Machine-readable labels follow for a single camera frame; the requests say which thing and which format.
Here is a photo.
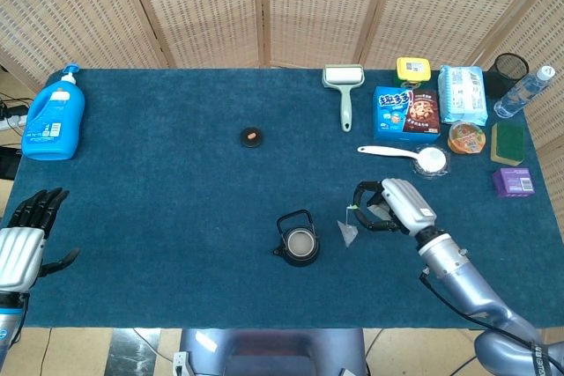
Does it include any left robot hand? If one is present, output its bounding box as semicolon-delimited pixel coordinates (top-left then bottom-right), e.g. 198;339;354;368
0;188;81;294

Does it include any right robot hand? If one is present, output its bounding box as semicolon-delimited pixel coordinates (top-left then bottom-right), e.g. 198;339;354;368
352;178;438;237

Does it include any tea bag with string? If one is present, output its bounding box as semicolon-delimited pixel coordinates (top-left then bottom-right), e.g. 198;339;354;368
337;203;359;247

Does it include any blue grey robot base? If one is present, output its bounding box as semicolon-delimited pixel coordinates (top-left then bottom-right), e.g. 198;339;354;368
174;328;369;376

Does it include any black cast iron teapot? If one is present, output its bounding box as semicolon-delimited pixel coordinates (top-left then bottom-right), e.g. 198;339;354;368
271;209;320;268

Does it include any black teapot lid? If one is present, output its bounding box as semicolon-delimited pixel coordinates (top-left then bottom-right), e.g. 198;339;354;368
240;127;264;149

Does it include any white dish brush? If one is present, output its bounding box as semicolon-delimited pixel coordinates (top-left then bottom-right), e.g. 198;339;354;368
356;144;451;177

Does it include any blue cookie box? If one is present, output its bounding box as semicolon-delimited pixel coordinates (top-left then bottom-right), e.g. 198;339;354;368
373;85;442;144

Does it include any orange jelly cup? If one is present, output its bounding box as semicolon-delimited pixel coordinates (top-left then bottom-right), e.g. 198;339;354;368
447;120;487;156

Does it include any small purple box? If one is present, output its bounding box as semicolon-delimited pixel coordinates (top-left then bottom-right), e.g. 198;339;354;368
492;167;536;199

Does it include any green yellow sponge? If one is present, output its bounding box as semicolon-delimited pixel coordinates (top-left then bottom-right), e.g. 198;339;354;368
490;122;526;167

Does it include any light blue wet wipes pack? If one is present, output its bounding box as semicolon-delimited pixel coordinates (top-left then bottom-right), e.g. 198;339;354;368
437;64;489;127

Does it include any blue detergent pump bottle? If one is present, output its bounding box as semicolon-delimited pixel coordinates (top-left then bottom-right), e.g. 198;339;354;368
20;63;86;161

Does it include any white power strip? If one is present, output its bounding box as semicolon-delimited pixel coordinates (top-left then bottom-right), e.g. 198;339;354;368
0;114;28;130

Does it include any yellow lidded container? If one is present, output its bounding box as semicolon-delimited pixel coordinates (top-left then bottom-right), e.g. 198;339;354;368
395;56;433;86

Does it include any pale green lint roller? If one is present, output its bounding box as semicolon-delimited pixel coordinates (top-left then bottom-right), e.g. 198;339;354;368
322;63;366;133

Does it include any black mesh pen holder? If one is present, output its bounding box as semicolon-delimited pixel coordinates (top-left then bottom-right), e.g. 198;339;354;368
484;52;530;100

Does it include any clear plastic water bottle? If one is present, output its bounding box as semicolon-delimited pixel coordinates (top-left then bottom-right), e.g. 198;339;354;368
493;64;556;120

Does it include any blue table cloth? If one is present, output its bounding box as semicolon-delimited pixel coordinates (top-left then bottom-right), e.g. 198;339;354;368
9;68;557;331

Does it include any bamboo folding screen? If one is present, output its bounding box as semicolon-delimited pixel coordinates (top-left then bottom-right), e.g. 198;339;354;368
0;0;564;183

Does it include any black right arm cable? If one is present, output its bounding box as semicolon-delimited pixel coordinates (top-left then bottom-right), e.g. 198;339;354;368
420;268;564;364

